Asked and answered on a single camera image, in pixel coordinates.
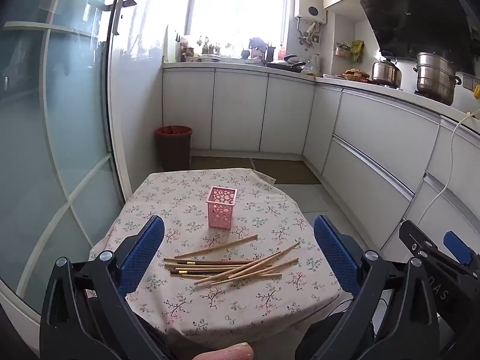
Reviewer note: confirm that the wall rack with yellow bags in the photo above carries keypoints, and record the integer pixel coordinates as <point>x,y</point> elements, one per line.
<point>356,50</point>

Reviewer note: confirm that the steel steamer pot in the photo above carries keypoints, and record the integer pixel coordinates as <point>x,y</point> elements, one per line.
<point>437,78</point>

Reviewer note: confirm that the person's left hand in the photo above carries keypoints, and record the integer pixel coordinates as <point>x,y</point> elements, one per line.
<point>225,352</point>

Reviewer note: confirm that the pink perforated utensil holder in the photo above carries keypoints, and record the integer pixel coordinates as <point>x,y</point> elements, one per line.
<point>221,213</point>

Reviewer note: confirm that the plate of food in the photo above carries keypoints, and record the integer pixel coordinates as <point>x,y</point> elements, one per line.
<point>355,75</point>

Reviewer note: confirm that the frosted glass sliding door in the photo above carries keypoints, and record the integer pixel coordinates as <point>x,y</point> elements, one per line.
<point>56,138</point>

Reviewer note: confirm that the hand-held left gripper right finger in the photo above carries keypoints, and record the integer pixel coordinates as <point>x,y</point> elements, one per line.
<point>335,255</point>

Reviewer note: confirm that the white kitchen base cabinets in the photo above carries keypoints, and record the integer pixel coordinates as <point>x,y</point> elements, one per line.
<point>240,112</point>

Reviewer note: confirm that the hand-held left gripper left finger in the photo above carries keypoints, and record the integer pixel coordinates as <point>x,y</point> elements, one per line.
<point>144,255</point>

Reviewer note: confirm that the pile of wooden chopsticks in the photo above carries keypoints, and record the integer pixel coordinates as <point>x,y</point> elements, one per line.
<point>202,266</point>

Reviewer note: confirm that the brown floor mat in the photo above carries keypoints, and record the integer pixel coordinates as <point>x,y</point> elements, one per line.
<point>221,163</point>
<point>285,172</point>

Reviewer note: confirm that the white wall socket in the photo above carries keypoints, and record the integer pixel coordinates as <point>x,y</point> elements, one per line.
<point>468,81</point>

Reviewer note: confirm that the white bottle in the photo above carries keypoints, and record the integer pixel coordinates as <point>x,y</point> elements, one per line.
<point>315,63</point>

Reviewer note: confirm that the black frying pan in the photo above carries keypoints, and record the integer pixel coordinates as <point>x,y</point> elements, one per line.
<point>287,67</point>

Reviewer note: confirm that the row of small jars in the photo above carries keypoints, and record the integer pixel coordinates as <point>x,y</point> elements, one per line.
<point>210,49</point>

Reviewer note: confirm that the kitchen window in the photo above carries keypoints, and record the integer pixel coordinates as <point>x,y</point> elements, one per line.
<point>240,3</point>

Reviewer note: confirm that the brown trash bin red bag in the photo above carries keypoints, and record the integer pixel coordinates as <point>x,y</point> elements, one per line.
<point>174,150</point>

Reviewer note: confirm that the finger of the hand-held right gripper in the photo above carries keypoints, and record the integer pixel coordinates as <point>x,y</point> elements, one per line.
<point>456,246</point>
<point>416,242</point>

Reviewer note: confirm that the floral tablecloth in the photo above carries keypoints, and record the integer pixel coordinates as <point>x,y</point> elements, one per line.
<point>187,307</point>

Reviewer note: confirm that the steel pot with lid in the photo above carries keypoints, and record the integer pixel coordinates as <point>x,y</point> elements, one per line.
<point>386,73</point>

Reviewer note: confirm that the black range hood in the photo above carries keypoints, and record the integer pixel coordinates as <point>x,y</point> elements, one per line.
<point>416,15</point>

